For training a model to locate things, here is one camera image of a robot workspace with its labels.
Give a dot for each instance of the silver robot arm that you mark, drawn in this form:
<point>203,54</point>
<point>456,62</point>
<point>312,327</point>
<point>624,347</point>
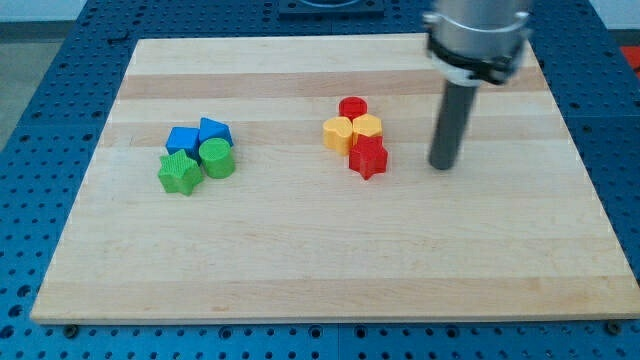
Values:
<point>476,41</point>

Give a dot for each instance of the wooden board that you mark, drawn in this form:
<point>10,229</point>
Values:
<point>513,232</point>

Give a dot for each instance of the yellow heart block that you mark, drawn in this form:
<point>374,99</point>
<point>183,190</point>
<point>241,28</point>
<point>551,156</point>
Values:
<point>338,134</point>

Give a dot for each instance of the red star block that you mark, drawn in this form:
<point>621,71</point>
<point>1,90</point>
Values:
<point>368,156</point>

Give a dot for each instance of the yellow hexagon block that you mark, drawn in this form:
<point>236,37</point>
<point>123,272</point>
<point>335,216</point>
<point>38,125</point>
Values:
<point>366,125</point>

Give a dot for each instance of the red cylinder block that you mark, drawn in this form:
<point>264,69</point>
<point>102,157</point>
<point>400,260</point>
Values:
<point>352,107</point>

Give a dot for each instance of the green cylinder block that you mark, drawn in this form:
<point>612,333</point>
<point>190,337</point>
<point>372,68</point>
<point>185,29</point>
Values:
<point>217,158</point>

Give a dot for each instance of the blue triangle block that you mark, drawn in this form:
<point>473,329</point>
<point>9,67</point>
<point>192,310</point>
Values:
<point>210,128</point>

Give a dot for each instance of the green star block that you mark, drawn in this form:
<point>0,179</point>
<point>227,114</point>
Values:
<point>179,173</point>

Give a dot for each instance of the blue cube block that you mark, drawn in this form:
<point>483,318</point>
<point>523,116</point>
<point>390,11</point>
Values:
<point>184,138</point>

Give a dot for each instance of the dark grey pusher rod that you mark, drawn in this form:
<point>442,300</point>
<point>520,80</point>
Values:
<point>451,123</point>

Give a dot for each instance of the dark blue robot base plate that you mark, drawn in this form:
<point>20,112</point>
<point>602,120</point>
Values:
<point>293,9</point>

